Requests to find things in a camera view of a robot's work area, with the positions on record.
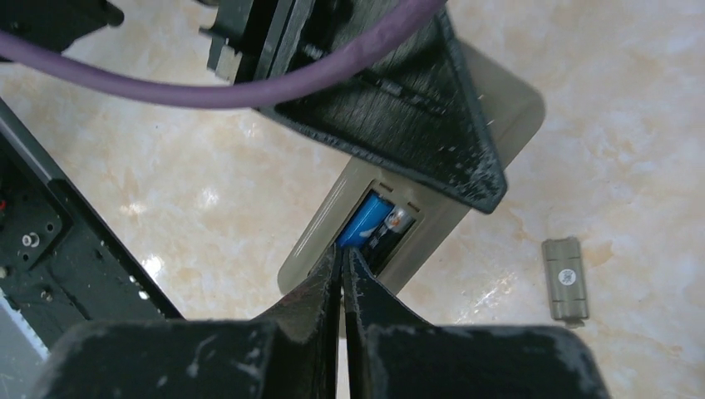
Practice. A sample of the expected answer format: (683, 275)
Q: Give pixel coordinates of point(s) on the grey remote battery cover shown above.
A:
(565, 281)

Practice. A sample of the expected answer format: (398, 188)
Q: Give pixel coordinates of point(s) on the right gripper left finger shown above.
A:
(289, 351)

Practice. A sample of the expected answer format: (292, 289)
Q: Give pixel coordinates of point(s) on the blue battery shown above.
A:
(365, 220)

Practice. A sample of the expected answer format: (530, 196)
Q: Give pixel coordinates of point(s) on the black grey battery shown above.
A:
(386, 237)

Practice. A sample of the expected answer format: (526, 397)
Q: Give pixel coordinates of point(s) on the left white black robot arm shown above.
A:
(36, 34)

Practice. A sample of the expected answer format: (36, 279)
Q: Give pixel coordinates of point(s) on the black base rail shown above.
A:
(61, 265)

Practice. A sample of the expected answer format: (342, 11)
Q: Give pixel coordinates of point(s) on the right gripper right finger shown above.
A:
(394, 353)

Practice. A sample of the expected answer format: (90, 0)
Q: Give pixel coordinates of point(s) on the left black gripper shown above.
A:
(411, 107)

